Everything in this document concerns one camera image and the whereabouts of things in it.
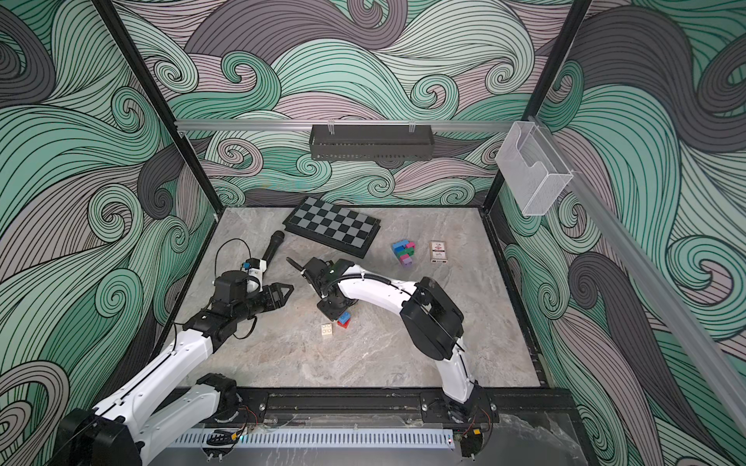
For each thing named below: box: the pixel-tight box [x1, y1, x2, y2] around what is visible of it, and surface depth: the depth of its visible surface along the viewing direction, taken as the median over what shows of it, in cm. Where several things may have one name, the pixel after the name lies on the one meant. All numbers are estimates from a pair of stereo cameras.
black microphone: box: [262, 230, 285, 267], surface depth 108 cm
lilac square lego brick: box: [399, 253, 413, 268], surface depth 103 cm
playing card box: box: [429, 239, 448, 265], surface depth 106 cm
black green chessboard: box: [282, 196, 382, 260], surface depth 112 cm
